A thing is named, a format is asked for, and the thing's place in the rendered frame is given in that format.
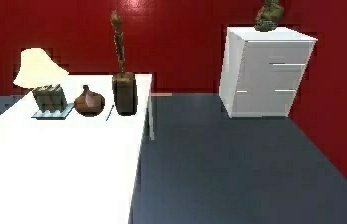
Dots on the thin dark pen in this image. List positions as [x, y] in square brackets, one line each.
[109, 112]

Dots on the round brown vase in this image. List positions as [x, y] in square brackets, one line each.
[89, 102]

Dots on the brown dried plant stem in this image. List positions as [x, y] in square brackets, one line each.
[119, 43]

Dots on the white chest of drawers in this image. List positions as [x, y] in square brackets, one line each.
[264, 73]

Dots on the white table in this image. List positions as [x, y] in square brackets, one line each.
[64, 160]

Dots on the grey flat tray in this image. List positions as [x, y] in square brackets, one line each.
[52, 113]

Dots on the row of brown books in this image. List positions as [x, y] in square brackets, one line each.
[49, 97]

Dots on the cream lampshade table lamp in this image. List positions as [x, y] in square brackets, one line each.
[37, 68]

